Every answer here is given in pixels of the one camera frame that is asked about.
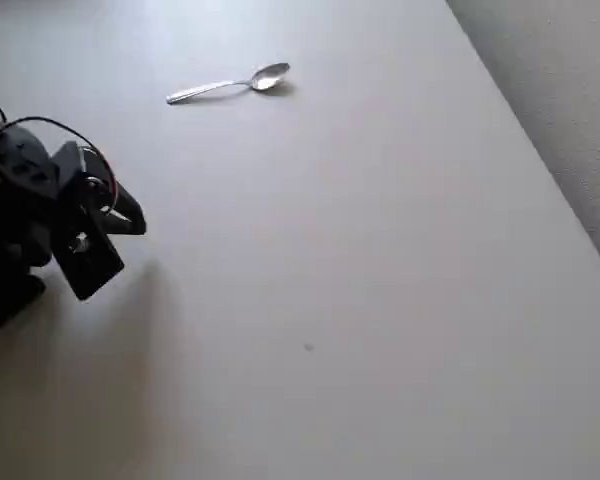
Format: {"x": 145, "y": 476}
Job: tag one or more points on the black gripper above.
{"x": 91, "y": 231}

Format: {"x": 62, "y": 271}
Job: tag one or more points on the black camera module on mount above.
{"x": 91, "y": 265}

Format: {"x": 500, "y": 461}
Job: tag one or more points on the silver metal spoon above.
{"x": 265, "y": 77}

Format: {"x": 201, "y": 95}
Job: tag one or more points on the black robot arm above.
{"x": 10, "y": 240}

